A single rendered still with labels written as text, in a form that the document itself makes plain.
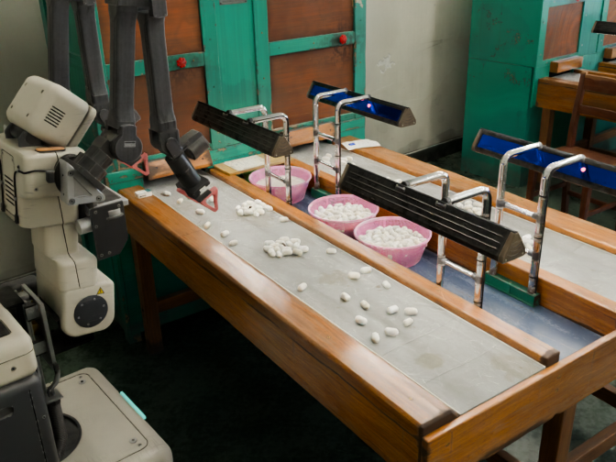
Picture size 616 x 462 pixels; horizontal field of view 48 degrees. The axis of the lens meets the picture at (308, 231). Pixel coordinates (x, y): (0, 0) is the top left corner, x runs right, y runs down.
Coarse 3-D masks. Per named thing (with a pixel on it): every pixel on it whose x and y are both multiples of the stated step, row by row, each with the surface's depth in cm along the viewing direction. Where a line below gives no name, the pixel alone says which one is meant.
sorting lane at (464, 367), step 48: (240, 192) 284; (240, 240) 242; (288, 288) 210; (336, 288) 209; (384, 288) 208; (384, 336) 184; (432, 336) 184; (480, 336) 183; (432, 384) 165; (480, 384) 165
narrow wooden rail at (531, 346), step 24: (264, 192) 276; (288, 216) 257; (336, 240) 234; (384, 264) 217; (432, 288) 203; (456, 312) 192; (480, 312) 190; (504, 336) 180; (528, 336) 178; (552, 360) 171
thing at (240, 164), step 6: (252, 156) 315; (228, 162) 307; (234, 162) 307; (240, 162) 307; (246, 162) 307; (252, 162) 306; (258, 162) 306; (234, 168) 300; (240, 168) 300; (246, 168) 300
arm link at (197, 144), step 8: (184, 136) 194; (192, 136) 193; (200, 136) 194; (168, 144) 186; (176, 144) 188; (184, 144) 191; (192, 144) 194; (200, 144) 194; (208, 144) 196; (176, 152) 189; (192, 152) 193; (200, 152) 195
